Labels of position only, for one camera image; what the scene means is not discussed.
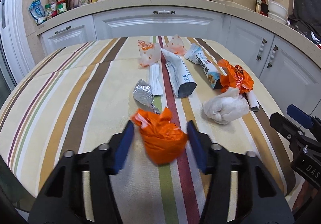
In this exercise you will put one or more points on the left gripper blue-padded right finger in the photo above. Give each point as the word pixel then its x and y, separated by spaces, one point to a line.
pixel 199 145

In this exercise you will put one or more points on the white stacked bowls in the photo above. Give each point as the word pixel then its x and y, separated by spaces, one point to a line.
pixel 277 12

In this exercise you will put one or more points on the dark oil bottle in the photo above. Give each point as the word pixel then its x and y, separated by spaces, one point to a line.
pixel 258 6

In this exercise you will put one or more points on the white DHA packaging pouch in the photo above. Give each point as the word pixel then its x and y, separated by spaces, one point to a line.
pixel 181 79

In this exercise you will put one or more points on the white blue PICC pouch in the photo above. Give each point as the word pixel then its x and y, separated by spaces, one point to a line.
pixel 196 55

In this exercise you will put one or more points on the drawer handle left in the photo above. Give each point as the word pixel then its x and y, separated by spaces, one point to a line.
pixel 62 30

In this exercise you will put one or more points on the cabinet door handle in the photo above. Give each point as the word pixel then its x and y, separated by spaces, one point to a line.
pixel 272 56
pixel 261 49

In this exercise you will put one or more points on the cabinet door handle right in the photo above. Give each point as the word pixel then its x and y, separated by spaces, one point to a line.
pixel 272 56

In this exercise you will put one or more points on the orange dotted wrapper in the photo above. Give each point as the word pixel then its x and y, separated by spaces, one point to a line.
pixel 150 53
pixel 176 46

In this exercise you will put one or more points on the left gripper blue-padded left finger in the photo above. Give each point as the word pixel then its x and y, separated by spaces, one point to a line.
pixel 120 144

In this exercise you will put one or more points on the silver foil wrapper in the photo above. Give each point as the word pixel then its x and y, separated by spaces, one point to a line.
pixel 143 94

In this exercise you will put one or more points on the small orange plastic bag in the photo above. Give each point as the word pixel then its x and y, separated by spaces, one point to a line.
pixel 164 141

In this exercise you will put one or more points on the orange bag with black print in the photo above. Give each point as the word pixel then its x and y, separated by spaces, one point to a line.
pixel 236 77

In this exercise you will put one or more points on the striped tablecloth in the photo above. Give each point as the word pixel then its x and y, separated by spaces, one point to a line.
pixel 79 96

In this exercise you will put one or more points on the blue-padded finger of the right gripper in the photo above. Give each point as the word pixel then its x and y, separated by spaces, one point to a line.
pixel 285 127
pixel 300 116

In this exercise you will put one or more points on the white chopstick sleeve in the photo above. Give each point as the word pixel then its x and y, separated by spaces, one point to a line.
pixel 153 80

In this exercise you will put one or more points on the dark hanging garment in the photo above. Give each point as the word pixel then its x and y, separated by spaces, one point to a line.
pixel 305 18

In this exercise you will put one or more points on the drawer handle centre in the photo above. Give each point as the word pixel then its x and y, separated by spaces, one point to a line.
pixel 164 12

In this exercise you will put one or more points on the white paper sleeve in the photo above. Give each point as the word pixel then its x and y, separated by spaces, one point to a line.
pixel 252 100

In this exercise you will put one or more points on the red packet by bottle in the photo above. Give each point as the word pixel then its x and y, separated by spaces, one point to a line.
pixel 264 7

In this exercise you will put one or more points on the cabinet door handle left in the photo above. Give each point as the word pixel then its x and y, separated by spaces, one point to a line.
pixel 261 49

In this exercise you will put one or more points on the drawer handle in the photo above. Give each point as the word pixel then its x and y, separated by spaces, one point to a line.
pixel 164 12
pixel 62 30

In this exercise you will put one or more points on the white plastic bag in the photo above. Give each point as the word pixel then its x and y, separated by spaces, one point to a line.
pixel 226 107

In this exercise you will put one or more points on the blue white snack bag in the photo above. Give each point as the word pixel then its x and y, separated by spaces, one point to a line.
pixel 37 12

